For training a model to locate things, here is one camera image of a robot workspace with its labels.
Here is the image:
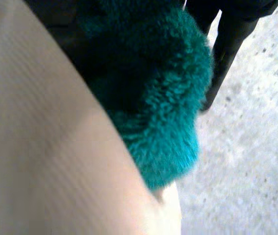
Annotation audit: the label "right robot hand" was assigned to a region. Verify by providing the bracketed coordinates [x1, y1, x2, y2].
[23, 0, 278, 116]

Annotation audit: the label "teal towel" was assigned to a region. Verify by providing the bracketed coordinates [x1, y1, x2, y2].
[74, 0, 215, 192]

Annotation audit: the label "beige shorts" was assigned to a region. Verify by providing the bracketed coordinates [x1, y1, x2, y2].
[0, 0, 182, 235]

